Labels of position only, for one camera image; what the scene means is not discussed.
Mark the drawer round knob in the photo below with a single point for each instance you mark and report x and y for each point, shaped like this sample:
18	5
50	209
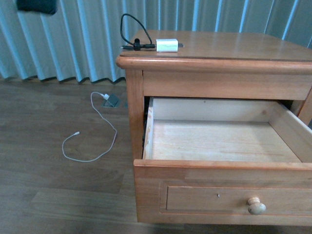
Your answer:
255	206

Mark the grey floor socket box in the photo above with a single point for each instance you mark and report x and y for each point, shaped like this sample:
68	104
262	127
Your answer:
112	102

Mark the white plug in floor socket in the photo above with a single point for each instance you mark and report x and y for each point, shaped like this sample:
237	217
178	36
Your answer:
105	96

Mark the grey pleated curtain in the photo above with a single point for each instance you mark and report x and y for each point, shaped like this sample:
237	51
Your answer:
83	38

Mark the dark object at top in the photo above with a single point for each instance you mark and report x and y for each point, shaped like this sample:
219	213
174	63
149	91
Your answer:
39	6

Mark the white charger adapter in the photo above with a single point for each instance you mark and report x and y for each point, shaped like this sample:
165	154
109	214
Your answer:
168	45

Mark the wooden drawer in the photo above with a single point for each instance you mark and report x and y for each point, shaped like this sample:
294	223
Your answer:
204	158

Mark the wooden nightstand cabinet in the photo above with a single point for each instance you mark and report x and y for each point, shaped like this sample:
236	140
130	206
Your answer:
217	65

